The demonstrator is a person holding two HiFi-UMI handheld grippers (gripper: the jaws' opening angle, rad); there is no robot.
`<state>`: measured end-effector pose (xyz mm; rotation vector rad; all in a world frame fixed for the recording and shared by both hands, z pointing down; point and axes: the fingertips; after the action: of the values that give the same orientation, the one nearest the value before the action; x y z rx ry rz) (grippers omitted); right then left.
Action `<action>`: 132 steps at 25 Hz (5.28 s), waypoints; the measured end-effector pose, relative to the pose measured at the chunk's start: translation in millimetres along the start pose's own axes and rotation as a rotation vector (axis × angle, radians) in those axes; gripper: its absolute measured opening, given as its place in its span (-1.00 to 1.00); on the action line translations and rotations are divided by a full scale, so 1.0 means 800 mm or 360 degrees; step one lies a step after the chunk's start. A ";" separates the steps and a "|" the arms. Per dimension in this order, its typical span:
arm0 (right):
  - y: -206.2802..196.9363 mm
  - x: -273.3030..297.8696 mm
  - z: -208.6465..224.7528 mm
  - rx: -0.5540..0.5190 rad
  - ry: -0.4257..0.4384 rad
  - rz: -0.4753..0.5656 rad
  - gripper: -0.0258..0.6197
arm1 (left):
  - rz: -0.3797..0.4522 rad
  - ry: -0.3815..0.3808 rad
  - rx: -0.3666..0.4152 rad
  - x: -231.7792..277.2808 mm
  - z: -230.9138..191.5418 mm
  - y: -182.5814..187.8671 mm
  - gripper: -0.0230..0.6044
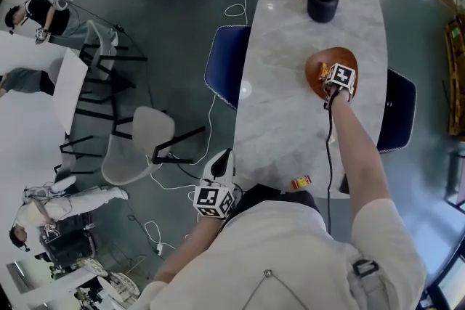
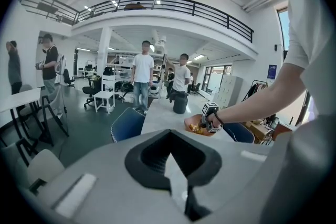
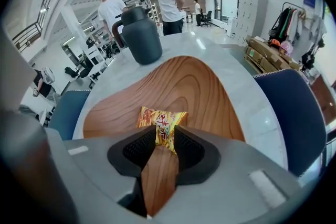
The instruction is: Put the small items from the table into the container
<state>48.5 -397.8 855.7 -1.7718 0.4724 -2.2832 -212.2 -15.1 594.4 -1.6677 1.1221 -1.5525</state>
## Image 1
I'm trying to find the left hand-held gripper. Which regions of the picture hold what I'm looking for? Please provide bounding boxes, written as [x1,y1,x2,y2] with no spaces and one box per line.
[193,147,238,220]

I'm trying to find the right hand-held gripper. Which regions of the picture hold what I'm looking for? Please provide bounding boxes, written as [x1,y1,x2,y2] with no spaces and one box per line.
[323,62,359,110]

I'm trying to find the brown wooden container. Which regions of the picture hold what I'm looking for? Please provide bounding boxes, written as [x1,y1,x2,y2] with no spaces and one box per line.
[304,46,359,103]

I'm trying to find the red yellow small packet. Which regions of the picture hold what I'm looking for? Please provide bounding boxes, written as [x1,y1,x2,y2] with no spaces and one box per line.
[290,174,314,191]

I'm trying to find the person's right forearm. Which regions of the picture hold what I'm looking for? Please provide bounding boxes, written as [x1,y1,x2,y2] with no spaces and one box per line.
[331,92,392,221]

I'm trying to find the person's left forearm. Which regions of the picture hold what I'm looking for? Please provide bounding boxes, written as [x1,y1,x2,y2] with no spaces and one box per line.
[150,216,227,285]

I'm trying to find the grey marble table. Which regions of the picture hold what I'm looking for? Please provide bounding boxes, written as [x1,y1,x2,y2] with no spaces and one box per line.
[232,0,389,200]

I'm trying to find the blue padded chair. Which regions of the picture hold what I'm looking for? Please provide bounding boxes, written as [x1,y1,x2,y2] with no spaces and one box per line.
[376,67,418,154]
[204,25,252,110]

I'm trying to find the person's black trousers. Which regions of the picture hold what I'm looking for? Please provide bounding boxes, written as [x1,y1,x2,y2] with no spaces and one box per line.
[232,183,321,219]

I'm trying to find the black thermos jug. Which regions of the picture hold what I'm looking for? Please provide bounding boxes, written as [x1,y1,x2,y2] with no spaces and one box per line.
[296,0,342,24]

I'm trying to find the person's white shirt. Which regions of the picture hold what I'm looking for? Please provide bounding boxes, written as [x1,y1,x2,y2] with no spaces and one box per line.
[126,188,428,310]

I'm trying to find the beige shell chair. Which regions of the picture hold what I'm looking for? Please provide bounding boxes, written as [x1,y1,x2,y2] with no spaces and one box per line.
[101,105,206,187]

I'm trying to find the wooden shelf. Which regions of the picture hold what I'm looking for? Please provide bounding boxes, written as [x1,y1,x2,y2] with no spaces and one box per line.
[442,19,465,137]

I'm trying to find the black equipment case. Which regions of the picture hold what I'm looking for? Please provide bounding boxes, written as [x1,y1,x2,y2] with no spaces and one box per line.
[39,216,98,265]

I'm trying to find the black metal chair frames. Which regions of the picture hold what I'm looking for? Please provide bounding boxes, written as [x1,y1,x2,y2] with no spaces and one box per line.
[54,43,148,171]

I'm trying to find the white shell chair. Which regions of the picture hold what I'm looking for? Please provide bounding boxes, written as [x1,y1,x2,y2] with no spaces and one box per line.
[84,20,120,81]

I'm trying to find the white table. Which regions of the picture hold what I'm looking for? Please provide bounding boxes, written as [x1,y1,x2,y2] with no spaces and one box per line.
[0,30,90,193]

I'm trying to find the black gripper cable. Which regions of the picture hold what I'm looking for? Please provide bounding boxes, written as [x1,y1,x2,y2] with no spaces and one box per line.
[324,97,337,239]

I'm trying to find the grey shoulder strap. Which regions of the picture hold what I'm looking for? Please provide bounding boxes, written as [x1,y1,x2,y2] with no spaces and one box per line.
[344,253,392,310]

